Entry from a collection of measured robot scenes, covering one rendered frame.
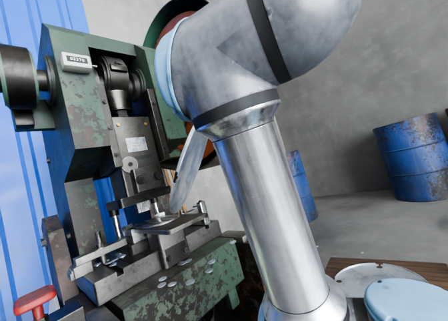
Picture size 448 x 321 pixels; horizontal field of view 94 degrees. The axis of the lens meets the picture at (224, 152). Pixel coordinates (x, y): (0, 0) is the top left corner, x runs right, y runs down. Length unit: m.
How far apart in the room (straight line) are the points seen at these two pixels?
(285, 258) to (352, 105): 3.50
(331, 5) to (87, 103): 0.69
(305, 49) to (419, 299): 0.33
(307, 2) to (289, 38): 0.03
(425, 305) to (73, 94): 0.85
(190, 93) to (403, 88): 3.49
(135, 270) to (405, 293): 0.61
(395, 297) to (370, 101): 3.39
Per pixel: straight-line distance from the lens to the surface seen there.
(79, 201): 1.01
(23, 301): 0.59
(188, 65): 0.25
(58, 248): 1.07
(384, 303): 0.38
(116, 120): 0.83
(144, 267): 0.75
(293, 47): 0.23
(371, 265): 1.15
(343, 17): 0.26
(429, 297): 0.40
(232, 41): 0.23
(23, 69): 0.85
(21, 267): 1.96
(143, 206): 0.86
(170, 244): 0.74
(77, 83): 0.80
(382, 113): 3.66
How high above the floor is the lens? 0.90
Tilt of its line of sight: 4 degrees up
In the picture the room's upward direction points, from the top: 16 degrees counter-clockwise
